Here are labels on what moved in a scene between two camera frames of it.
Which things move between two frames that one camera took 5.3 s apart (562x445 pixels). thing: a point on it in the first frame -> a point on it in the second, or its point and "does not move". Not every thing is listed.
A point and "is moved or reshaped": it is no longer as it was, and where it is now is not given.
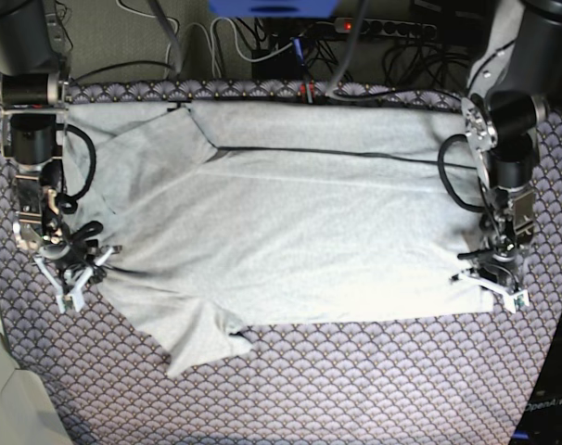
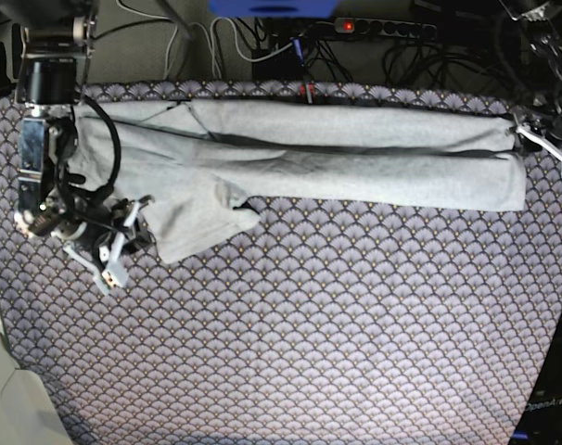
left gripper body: (71, 263) -> (125, 235)
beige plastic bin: (19, 407) does not move
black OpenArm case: (552, 417) does not move
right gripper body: (496, 273) -> (530, 135)
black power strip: (398, 28) does not move
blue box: (274, 7) does not move
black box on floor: (283, 65) does not move
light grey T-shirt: (227, 215) is moved or reshaped
